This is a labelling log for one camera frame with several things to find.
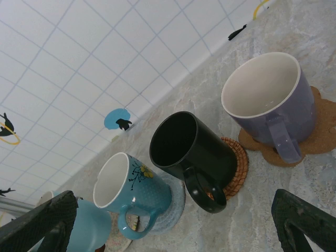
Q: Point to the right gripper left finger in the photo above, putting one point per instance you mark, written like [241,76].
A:
[39,218]

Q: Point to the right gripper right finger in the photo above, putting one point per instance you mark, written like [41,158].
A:
[302,210]

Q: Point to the cream white mug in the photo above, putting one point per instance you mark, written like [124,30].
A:
[46,197]

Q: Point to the light blue mug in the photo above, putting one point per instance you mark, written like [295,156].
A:
[89,225]

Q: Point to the dark brown round coaster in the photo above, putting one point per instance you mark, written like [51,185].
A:
[101,249]

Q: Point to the orange woven rattan coaster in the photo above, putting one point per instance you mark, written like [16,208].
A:
[240,168]

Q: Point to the cork paw-shaped coaster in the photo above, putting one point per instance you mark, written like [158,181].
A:
[323,136]

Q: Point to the beige woven round coaster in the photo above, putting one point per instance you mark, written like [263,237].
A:
[118,236]

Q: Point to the purple mug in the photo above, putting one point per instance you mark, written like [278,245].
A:
[302,113]

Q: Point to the black mug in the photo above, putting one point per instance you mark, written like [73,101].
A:
[210,157]

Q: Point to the blue mug with flower print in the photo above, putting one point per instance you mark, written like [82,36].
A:
[152,194]

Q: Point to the blue-grey round coaster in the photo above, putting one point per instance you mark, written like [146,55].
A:
[176,207]

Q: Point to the penguin blue circle sticker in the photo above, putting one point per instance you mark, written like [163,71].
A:
[115,119]

